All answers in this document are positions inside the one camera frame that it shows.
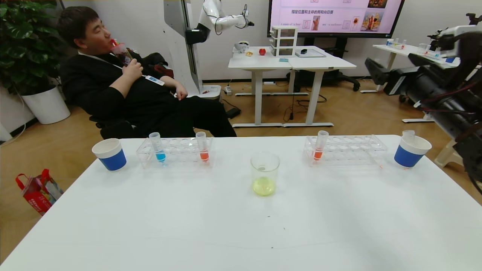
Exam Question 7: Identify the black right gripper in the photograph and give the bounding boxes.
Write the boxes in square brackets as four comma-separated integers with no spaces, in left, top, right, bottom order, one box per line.
[364,53,453,108]

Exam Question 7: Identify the blue pigment test tube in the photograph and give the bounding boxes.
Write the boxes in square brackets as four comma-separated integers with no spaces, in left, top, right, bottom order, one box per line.
[149,132,167,163]

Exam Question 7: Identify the clear acrylic test tube rack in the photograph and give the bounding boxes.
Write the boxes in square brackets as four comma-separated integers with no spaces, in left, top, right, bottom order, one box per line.
[304,134,388,167]
[136,137,215,169]

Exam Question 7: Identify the red pigment test tube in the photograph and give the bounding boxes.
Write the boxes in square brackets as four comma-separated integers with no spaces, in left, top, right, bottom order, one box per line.
[195,131,210,163]
[313,130,329,161]

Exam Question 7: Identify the clear glass beaker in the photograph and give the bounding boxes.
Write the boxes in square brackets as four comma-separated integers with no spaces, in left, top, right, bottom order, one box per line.
[250,151,281,197]

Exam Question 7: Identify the long white desk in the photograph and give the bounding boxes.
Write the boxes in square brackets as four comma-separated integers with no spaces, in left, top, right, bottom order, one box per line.
[360,43,464,124]

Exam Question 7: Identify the black display stand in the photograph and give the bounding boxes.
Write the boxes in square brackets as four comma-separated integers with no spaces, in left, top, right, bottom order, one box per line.
[288,37,361,93]

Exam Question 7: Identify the white standing desk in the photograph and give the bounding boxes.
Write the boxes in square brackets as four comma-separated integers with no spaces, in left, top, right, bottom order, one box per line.
[228,46,294,128]
[283,46,357,128]

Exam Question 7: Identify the grey tray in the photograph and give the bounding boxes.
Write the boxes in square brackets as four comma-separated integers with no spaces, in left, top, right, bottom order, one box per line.
[295,49,326,58]

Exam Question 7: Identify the blue white paper cup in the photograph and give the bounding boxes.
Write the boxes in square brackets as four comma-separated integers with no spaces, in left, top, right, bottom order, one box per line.
[394,135,432,168]
[92,138,127,172]

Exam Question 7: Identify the beige plastic stool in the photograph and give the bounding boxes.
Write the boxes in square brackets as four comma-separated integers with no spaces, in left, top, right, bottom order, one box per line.
[435,140,464,168]

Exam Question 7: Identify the white drawer organizer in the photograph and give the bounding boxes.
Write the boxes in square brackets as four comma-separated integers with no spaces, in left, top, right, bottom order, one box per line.
[270,26,299,58]

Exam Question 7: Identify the white humanoid robot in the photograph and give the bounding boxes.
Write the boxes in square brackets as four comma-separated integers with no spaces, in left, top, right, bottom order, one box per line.
[163,0,255,100]

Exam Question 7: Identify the black red bag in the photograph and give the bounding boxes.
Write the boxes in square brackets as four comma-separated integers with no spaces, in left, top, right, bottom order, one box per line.
[145,53,174,78]

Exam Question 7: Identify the plastic drink cup with straw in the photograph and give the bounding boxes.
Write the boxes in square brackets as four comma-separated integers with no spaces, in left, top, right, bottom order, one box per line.
[110,39,133,67]

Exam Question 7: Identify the seated man in black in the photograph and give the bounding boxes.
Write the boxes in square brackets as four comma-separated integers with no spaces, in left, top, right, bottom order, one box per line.
[56,6,238,138]

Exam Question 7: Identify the white plant pot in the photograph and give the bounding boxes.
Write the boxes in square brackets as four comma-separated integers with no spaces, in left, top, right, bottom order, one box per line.
[21,85,71,125]

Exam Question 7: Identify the green potted plant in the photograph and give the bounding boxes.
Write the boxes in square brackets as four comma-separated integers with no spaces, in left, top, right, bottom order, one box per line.
[0,0,66,95]

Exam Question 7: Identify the red shopping bag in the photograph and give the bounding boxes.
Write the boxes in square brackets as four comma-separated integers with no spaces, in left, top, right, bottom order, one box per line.
[15,169,64,216]

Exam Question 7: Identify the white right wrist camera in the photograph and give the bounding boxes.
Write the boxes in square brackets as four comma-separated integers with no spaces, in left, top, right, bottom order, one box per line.
[437,24,479,53]

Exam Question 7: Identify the large wall display screen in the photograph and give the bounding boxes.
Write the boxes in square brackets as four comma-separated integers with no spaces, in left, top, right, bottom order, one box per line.
[267,0,406,39]

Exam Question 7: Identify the black floor cables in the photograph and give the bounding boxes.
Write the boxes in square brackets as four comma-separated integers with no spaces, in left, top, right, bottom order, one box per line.
[282,94,328,122]

